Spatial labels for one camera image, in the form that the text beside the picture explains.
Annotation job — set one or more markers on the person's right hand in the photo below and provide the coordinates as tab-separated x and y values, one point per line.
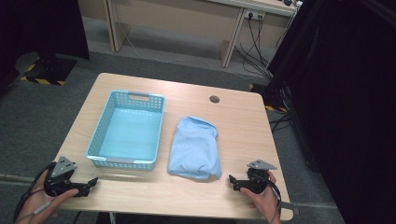
266	205

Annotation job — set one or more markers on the white power strip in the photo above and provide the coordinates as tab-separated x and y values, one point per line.
254	14

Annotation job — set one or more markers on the yellow black hazard tape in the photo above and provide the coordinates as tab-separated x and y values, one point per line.
42	81
275	109

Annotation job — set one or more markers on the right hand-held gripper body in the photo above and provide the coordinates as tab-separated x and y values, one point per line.
257	180

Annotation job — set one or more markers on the beige wooden desk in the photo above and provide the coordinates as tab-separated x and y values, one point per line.
174	12

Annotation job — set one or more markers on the black curtain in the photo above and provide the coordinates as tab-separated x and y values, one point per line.
40	25
342	93

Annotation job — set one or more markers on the light blue cloth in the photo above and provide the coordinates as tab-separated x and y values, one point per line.
194	149

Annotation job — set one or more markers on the light blue plastic basket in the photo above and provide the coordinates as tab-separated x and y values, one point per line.
130	133

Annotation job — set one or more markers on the grey metal bracket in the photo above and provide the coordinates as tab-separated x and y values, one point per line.
290	207

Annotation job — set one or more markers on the person's left hand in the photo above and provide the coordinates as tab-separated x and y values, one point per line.
37	205

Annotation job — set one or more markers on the black stand base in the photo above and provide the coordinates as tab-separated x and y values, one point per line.
54	67

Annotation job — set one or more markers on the white table leg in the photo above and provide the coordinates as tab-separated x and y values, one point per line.
112	218

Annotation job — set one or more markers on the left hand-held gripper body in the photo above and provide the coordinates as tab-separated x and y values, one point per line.
62	166

